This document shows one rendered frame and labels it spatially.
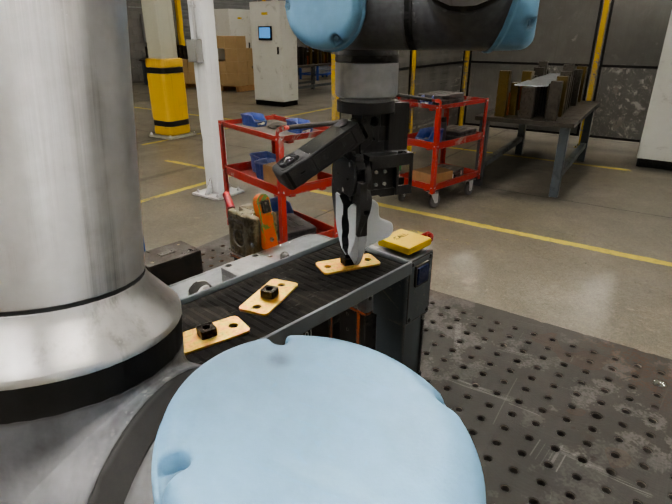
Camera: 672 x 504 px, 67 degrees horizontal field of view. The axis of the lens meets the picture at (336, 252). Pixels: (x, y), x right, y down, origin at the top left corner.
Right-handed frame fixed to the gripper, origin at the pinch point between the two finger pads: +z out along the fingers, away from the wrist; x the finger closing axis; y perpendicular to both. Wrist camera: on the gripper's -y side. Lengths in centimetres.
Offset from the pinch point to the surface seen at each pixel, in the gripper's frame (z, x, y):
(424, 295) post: 11.2, 3.2, 14.9
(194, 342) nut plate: 1.5, -11.8, -22.3
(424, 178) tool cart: 93, 321, 217
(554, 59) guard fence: 6, 501, 523
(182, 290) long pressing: 17.8, 32.9, -19.9
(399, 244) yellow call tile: 1.7, 3.7, 10.0
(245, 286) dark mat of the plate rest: 1.8, -1.0, -14.5
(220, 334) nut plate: 1.5, -11.3, -19.6
